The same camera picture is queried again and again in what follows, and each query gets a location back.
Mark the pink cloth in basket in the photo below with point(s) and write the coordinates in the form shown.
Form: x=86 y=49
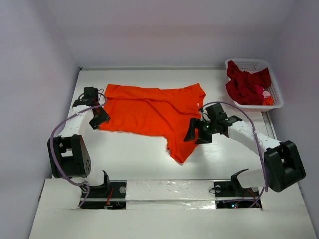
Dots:
x=264 y=92

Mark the orange t shirt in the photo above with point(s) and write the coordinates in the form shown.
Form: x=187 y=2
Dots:
x=155 y=112

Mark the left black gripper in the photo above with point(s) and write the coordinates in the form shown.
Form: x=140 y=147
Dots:
x=103 y=118

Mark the dark red t shirt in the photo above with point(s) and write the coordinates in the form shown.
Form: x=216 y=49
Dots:
x=247 y=88

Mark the small orange cloth in basket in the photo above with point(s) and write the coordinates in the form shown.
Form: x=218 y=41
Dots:
x=269 y=101

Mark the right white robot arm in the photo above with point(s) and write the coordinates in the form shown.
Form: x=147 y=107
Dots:
x=281 y=165

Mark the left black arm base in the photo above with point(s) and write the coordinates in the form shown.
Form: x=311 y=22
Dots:
x=101 y=197

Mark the white plastic basket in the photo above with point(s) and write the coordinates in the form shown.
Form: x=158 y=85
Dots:
x=252 y=66

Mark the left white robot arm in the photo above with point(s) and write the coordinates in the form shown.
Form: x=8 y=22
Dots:
x=69 y=157

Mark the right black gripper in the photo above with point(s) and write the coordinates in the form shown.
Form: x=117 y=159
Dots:
x=200 y=129

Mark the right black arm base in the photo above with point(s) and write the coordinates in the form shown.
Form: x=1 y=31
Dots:
x=229 y=194

